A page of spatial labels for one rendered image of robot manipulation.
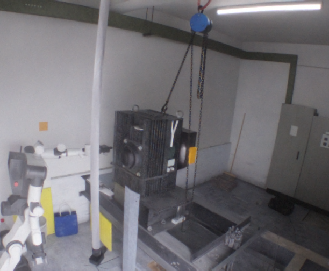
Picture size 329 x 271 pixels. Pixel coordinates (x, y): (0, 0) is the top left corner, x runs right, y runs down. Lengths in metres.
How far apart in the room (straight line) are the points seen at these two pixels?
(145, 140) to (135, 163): 0.22
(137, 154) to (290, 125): 3.12
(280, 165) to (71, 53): 3.85
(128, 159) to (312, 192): 3.42
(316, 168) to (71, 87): 3.94
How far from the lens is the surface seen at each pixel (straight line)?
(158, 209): 2.09
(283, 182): 4.76
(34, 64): 2.67
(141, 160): 2.07
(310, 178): 4.58
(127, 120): 2.22
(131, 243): 2.28
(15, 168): 1.90
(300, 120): 4.48
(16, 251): 2.23
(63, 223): 3.13
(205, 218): 2.85
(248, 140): 5.17
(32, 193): 1.81
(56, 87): 2.81
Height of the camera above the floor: 1.98
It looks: 13 degrees down
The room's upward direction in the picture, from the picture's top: 6 degrees clockwise
